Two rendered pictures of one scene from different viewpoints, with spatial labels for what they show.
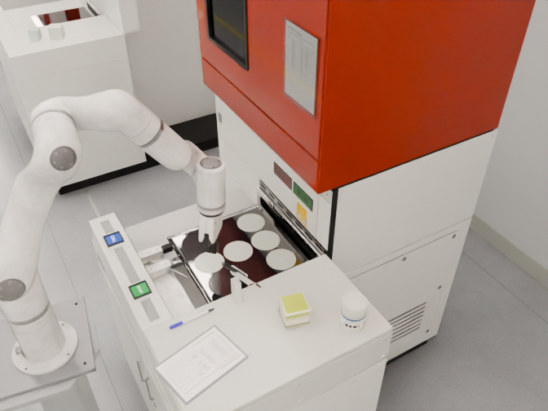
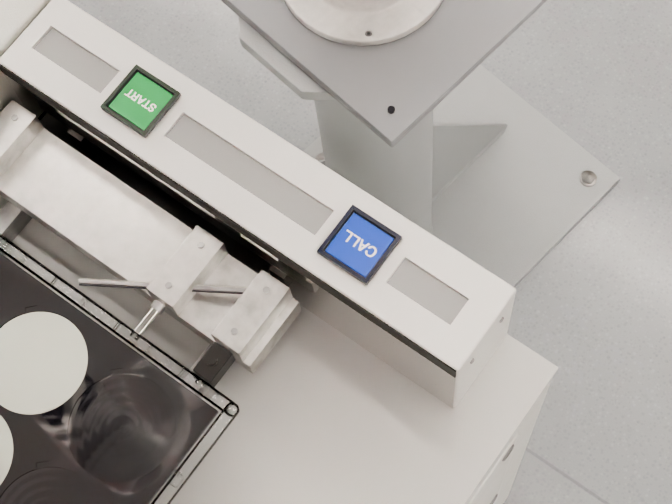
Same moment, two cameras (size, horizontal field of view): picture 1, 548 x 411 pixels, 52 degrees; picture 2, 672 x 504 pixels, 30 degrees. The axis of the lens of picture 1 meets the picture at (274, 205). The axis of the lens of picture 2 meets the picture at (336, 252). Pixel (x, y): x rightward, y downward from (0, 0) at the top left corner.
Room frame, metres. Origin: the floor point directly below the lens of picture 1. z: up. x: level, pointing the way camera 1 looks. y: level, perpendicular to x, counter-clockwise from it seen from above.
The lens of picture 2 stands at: (1.75, 0.42, 2.03)
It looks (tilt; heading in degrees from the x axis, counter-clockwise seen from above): 69 degrees down; 166
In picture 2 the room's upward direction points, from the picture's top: 10 degrees counter-clockwise
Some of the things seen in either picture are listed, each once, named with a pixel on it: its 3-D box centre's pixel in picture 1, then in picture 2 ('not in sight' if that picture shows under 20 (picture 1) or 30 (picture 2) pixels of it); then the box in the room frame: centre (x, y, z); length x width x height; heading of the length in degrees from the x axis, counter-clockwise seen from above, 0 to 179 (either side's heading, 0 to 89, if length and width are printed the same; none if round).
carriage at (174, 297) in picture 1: (169, 289); (132, 238); (1.22, 0.34, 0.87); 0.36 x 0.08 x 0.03; 30
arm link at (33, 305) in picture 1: (12, 271); not in sight; (1.05, 0.71, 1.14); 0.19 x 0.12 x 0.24; 26
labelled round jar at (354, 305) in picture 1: (353, 311); not in sight; (1.01, -0.22, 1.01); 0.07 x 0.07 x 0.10
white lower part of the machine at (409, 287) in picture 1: (332, 258); not in sight; (1.82, -0.27, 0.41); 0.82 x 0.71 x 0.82; 30
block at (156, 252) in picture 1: (150, 254); (252, 315); (1.36, 0.42, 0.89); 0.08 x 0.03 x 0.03; 120
